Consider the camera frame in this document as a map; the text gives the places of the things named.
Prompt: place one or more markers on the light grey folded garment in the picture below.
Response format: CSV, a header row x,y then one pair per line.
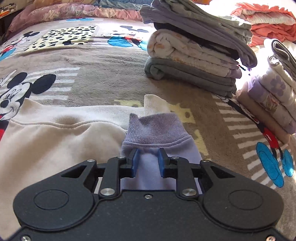
x,y
208,18

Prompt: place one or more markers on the cartoon printed blanket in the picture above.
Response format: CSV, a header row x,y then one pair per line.
x,y
104,76

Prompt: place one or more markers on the lilac floral folded garment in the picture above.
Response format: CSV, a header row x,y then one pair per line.
x,y
270,104

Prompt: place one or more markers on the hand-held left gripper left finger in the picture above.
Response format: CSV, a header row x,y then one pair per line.
x,y
136,162

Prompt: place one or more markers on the orange and white quilt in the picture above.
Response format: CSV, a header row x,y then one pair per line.
x,y
266,20

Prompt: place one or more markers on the stack of grey folded clothes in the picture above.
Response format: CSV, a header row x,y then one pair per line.
x,y
196,32

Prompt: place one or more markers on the white floral folded garment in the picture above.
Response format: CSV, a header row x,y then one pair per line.
x,y
185,52

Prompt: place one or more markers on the white purple flower garment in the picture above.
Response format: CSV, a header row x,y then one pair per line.
x,y
277,85

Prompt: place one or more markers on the dark grey folded garment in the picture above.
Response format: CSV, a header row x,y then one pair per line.
x,y
189,74

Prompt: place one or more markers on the beige folded garment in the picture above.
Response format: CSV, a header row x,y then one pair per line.
x,y
256,109

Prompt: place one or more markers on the pink floral pillow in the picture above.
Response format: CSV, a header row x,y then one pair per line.
x,y
69,14

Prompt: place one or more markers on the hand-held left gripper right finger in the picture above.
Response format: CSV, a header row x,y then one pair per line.
x,y
161,163

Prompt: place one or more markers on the cream and lilac sequin sweatshirt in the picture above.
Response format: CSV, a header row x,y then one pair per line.
x,y
57,143

